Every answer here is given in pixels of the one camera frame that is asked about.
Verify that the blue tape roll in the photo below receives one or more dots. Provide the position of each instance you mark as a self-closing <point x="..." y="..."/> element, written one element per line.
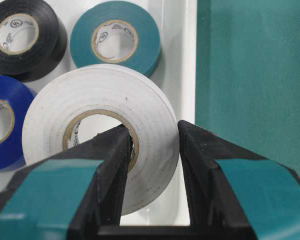
<point x="15" y="99"/>

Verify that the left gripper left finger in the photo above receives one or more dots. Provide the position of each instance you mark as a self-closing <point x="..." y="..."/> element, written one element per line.
<point x="69" y="195"/>

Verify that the white tape roll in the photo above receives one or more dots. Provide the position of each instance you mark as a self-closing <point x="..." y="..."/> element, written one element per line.
<point x="118" y="92"/>

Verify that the white plastic tray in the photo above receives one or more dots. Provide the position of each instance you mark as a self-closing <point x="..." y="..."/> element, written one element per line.
<point x="175" y="76"/>

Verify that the black tape roll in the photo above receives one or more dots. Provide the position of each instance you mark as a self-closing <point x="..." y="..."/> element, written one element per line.
<point x="49" y="44"/>

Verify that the green table cloth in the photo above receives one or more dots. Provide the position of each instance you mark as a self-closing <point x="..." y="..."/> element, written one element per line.
<point x="248" y="75"/>

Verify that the green tape roll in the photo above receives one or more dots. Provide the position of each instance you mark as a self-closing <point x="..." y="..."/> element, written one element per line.
<point x="116" y="32"/>

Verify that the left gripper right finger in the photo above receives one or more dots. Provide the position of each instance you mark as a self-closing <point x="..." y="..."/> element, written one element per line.
<point x="234" y="193"/>

